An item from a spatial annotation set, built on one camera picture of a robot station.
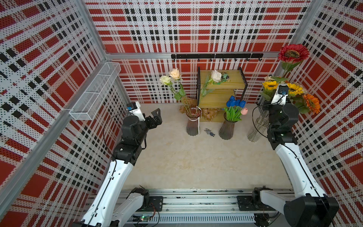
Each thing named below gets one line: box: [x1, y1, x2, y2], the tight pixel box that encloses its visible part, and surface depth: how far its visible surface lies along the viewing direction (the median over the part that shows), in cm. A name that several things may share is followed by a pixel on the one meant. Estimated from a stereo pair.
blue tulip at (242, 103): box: [239, 100, 247, 108], surface depth 82 cm
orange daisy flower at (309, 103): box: [297, 93, 321, 115], surface depth 68 cm
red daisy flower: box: [277, 43, 310, 78], surface depth 50 cm
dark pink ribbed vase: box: [218, 112, 238, 140], surface depth 97 cm
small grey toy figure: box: [204, 128, 216, 138], surface depth 103 cm
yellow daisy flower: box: [286, 82, 304, 96], surface depth 69 cm
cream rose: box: [168, 68, 192, 114], surface depth 78 cm
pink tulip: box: [241, 107, 249, 116], surface depth 77 cm
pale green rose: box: [159, 75, 191, 117], surface depth 83 cm
